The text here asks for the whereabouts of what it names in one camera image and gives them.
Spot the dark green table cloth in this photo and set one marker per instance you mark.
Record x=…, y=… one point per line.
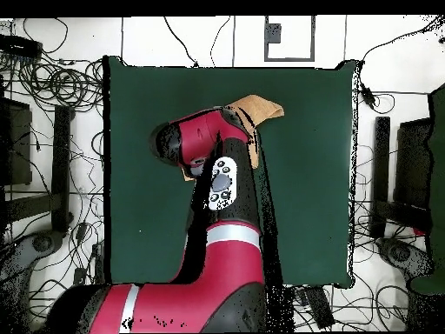
x=156, y=104

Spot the tan terry towel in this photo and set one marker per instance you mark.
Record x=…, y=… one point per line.
x=257, y=108

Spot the small grey box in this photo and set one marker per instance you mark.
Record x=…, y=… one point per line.
x=274, y=34

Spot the grey wheeled stand base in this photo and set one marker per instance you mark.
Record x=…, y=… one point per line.
x=399, y=254
x=41, y=243

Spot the grey square floor frame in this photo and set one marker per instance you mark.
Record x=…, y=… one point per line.
x=288, y=60

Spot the black power strip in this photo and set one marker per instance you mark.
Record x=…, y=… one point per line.
x=318, y=308
x=21, y=47

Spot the green covered side table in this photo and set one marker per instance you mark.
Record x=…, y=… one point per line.
x=438, y=174

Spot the black equipment case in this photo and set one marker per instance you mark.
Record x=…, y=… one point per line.
x=413, y=160
x=19, y=146

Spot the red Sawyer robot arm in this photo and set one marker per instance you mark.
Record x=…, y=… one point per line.
x=226, y=271

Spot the black power adapter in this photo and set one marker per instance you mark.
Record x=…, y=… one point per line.
x=81, y=231
x=79, y=276
x=367, y=95

